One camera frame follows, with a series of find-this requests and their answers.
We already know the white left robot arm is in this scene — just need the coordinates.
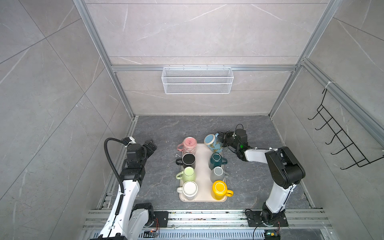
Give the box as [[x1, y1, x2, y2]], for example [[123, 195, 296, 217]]
[[96, 137, 157, 240]]

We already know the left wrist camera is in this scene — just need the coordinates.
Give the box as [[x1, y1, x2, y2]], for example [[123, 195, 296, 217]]
[[122, 137, 136, 146]]

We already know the white mug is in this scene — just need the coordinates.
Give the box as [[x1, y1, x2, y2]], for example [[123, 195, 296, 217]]
[[177, 181, 198, 200]]

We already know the blue mug yellow inside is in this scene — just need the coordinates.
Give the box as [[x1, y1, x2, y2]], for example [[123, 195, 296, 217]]
[[204, 133, 223, 154]]

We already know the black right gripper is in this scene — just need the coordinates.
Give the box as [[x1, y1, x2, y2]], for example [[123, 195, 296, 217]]
[[217, 130, 241, 151]]

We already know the pink patterned mug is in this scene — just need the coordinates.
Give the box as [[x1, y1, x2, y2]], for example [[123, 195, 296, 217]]
[[177, 137, 198, 155]]

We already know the black mug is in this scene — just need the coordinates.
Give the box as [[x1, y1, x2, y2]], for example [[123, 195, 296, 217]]
[[176, 153, 196, 169]]

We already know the white wire mesh basket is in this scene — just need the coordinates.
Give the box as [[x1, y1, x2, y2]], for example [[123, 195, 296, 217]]
[[162, 67, 234, 95]]

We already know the dark green mug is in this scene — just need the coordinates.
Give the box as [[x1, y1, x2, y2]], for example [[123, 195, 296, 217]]
[[209, 153, 228, 170]]

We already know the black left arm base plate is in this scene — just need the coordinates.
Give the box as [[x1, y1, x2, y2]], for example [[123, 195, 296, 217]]
[[145, 211, 169, 228]]

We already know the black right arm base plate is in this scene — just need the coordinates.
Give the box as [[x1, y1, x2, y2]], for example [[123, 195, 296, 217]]
[[244, 209, 289, 227]]

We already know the grey mug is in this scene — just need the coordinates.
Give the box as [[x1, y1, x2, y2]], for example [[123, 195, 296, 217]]
[[210, 167, 227, 183]]

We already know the light green mug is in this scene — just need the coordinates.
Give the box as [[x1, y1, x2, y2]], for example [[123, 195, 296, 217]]
[[176, 167, 196, 183]]

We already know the beige tray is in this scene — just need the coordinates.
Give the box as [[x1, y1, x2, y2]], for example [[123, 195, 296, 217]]
[[179, 144, 228, 203]]

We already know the black wire hook rack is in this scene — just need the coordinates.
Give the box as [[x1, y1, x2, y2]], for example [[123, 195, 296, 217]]
[[308, 89, 384, 170]]

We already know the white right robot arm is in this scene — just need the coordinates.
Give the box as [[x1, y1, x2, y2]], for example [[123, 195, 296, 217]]
[[216, 129, 306, 226]]

